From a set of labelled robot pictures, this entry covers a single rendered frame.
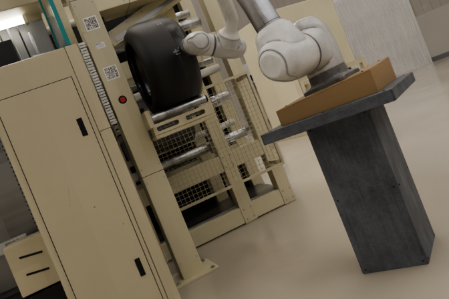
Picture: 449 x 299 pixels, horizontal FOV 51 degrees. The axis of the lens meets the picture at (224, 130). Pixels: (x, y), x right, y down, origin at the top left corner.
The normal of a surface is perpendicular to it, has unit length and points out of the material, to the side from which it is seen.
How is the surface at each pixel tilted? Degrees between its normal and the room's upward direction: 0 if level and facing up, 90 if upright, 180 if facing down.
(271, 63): 98
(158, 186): 90
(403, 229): 90
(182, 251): 90
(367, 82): 90
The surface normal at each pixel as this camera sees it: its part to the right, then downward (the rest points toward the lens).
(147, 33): 0.03, -0.62
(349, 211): -0.47, 0.21
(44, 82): 0.30, -0.09
